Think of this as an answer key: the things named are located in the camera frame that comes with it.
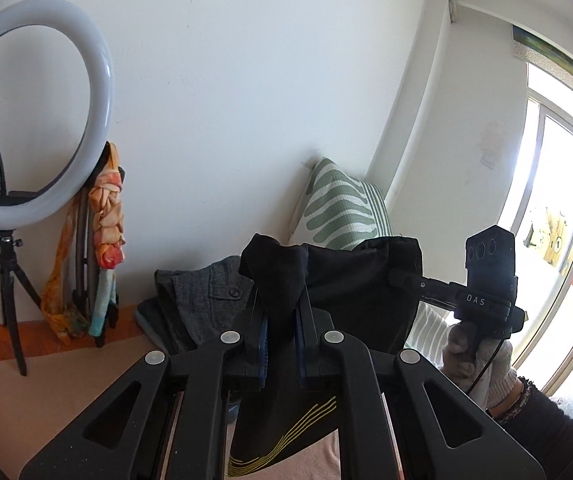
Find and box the black sport pants yellow print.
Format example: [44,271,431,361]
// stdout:
[227,234,422,478]

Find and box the right forearm black sleeve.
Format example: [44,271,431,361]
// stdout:
[486,377,573,479]

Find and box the right hand white glove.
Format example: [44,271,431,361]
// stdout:
[441,322,521,410]

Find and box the grey tweed garment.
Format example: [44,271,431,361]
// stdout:
[134,256,253,356]

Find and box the green white striped pillow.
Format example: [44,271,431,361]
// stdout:
[289,158,449,367]

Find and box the folded grey black tripod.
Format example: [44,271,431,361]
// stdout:
[72,142,111,320]

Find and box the orange patterned scarf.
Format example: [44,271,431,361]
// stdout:
[39,142,126,347]

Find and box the orange floral bed sheet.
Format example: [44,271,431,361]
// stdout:
[0,304,143,361]

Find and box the black mini tripod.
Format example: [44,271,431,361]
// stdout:
[0,230,41,376]

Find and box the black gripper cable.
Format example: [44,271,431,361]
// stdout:
[465,339,510,396]

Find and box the window frame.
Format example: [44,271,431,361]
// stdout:
[496,24,573,401]

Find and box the white ring light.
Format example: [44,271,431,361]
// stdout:
[0,0,116,231]

